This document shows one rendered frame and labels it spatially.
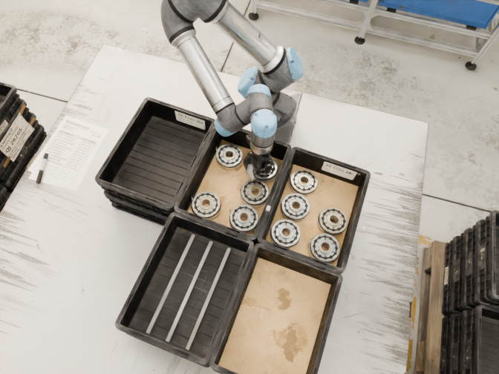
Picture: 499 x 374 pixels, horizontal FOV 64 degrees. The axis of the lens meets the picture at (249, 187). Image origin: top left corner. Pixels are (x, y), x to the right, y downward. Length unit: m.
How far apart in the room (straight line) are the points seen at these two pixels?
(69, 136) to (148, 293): 0.82
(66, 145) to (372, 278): 1.35
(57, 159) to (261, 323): 1.08
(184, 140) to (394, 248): 0.93
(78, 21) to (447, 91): 2.74
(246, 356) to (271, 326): 0.12
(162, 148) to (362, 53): 2.01
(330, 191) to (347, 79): 1.60
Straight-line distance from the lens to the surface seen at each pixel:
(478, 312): 2.01
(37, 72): 3.23
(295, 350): 1.37
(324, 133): 1.84
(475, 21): 3.24
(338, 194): 1.55
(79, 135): 1.89
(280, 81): 1.53
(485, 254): 2.05
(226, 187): 1.51
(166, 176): 1.55
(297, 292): 1.40
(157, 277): 1.42
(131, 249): 1.60
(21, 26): 3.59
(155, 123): 1.69
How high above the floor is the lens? 2.18
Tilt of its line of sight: 63 degrees down
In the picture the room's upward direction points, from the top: 6 degrees clockwise
